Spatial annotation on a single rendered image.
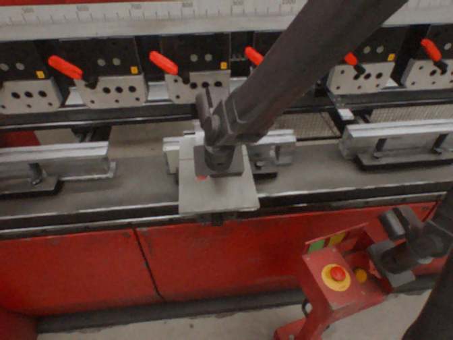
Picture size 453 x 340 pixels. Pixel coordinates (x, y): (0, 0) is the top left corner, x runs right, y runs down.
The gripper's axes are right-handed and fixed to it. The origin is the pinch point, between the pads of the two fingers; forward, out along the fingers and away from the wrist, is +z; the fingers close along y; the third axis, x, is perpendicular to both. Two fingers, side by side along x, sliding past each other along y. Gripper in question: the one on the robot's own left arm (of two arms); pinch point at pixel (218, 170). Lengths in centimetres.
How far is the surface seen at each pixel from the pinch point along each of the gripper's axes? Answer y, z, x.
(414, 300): -97, 91, 51
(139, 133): 54, 166, -84
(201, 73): 1.8, -7.5, -21.3
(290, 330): -28, 75, 53
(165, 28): 8.6, -16.0, -26.6
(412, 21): -45, -15, -26
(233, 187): -3.4, 1.6, 3.9
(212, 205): 2.1, -0.8, 8.2
